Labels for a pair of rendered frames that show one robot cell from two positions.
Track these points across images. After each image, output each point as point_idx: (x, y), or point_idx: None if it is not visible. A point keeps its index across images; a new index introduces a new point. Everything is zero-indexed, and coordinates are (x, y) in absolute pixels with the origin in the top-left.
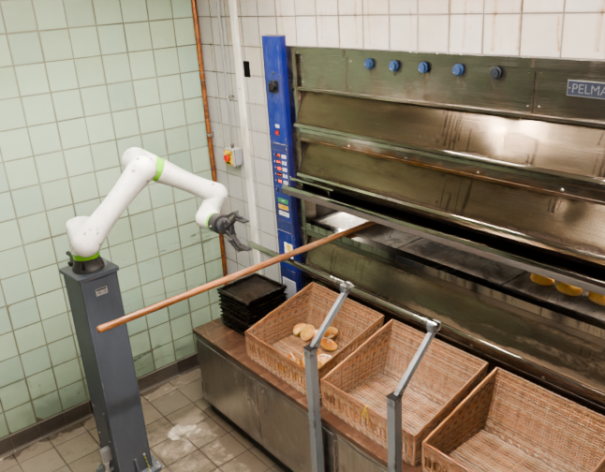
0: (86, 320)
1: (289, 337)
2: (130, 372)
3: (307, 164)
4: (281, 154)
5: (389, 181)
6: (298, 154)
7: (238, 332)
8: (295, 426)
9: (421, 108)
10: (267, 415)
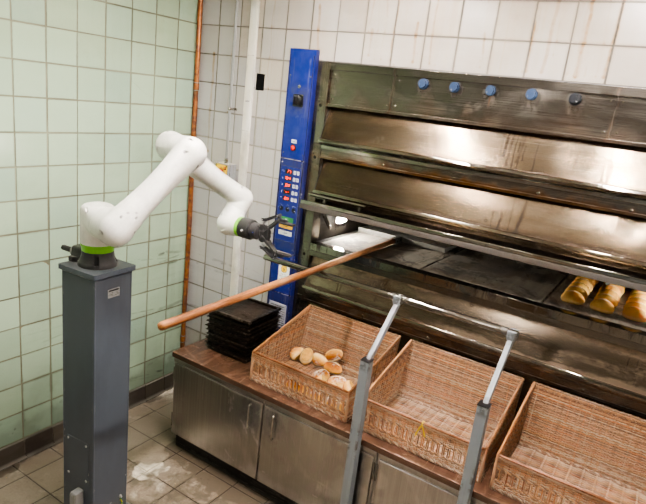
0: (91, 327)
1: None
2: (124, 394)
3: (325, 182)
4: (293, 171)
5: (428, 200)
6: (313, 171)
7: (227, 356)
8: (315, 452)
9: (478, 130)
10: (273, 443)
